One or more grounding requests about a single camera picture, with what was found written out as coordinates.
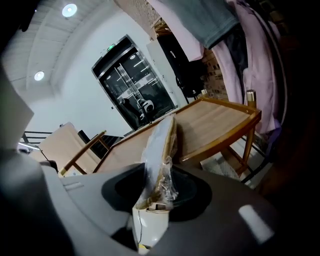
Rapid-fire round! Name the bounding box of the black hanging bag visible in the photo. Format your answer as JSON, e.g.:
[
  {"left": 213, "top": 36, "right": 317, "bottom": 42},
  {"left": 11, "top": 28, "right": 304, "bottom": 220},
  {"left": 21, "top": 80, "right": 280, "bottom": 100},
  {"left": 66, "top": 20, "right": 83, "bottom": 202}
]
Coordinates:
[{"left": 156, "top": 34, "right": 207, "bottom": 99}]

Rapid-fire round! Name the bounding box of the light wooden cabinet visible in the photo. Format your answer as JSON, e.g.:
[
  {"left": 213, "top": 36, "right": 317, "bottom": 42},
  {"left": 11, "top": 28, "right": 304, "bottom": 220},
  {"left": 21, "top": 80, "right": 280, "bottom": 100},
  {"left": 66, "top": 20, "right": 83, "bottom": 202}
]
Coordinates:
[{"left": 29, "top": 121, "right": 101, "bottom": 177}]

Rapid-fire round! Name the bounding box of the white board panel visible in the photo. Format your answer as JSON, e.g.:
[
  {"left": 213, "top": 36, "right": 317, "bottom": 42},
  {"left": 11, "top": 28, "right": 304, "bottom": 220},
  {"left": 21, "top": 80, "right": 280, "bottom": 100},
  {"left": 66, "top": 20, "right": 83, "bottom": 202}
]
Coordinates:
[{"left": 145, "top": 40, "right": 189, "bottom": 107}]

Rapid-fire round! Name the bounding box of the white round robot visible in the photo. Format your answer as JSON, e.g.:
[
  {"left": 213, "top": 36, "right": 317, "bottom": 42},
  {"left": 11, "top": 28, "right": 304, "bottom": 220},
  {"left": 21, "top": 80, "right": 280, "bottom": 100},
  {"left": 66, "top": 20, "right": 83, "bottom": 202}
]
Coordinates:
[{"left": 138, "top": 98, "right": 156, "bottom": 119}]

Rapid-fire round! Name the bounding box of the wooden cart shelf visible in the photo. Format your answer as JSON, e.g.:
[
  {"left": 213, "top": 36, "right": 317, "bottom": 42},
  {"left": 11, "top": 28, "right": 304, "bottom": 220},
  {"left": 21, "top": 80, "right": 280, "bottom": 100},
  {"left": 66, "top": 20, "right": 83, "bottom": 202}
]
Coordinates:
[{"left": 93, "top": 89, "right": 263, "bottom": 179}]

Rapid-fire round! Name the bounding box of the wooden wall shelf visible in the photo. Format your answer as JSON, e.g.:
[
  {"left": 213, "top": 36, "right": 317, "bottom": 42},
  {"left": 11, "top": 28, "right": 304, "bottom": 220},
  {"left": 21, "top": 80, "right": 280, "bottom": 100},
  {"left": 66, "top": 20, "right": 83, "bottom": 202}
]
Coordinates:
[{"left": 149, "top": 17, "right": 174, "bottom": 40}]

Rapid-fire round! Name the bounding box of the black metal railing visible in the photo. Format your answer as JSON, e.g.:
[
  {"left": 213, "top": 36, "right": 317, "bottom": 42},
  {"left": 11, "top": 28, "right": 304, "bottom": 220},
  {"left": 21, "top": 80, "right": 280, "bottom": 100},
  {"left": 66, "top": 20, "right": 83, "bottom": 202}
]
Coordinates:
[{"left": 17, "top": 130, "right": 54, "bottom": 151}]

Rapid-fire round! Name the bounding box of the pale pink hanging robe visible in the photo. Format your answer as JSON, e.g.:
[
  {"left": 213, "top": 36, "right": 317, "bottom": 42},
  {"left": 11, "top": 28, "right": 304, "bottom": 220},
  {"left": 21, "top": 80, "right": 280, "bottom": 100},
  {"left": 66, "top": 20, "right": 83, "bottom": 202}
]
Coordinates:
[{"left": 211, "top": 0, "right": 286, "bottom": 136}]

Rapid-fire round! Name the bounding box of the white fluffy rug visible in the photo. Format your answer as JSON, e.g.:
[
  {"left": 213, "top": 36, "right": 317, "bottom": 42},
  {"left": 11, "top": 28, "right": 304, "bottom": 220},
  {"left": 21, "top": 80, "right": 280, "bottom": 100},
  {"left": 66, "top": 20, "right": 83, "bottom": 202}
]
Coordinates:
[{"left": 201, "top": 153, "right": 241, "bottom": 179}]

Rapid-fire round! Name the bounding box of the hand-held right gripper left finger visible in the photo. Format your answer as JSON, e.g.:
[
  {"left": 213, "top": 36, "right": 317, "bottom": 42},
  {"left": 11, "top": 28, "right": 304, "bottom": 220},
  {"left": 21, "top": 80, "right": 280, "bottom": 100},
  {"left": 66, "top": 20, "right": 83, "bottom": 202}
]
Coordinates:
[{"left": 41, "top": 162, "right": 149, "bottom": 256}]

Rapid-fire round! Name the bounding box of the plastic-wrapped slipper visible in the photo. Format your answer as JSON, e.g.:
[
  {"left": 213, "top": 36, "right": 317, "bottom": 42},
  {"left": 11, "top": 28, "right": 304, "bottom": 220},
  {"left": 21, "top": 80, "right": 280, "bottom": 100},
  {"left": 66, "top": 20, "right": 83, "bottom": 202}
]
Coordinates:
[{"left": 134, "top": 114, "right": 180, "bottom": 213}]

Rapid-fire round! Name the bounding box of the pink hanging garment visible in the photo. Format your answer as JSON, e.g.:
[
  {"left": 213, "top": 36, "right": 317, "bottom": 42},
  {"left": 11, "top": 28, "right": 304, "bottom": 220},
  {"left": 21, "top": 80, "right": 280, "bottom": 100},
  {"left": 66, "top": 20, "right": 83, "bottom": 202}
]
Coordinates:
[{"left": 146, "top": 0, "right": 205, "bottom": 63}]

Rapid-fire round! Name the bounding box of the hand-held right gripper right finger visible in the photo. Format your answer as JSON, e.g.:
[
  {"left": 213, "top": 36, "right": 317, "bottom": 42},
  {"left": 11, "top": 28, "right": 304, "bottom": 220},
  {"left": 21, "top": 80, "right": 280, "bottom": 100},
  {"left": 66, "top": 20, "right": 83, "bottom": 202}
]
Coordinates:
[{"left": 149, "top": 164, "right": 294, "bottom": 256}]

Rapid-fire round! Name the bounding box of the black-framed glass door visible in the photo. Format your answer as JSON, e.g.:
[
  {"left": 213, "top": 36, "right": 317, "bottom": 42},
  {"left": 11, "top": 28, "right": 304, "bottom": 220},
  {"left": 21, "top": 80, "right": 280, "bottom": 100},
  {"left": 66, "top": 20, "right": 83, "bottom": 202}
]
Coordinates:
[{"left": 90, "top": 34, "right": 179, "bottom": 132}]

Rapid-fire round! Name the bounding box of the grey hanging garment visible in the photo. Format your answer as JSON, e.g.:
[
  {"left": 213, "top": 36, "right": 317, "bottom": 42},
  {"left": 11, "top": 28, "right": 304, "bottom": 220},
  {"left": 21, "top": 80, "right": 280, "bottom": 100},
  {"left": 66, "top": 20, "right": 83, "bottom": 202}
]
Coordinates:
[{"left": 159, "top": 0, "right": 241, "bottom": 50}]

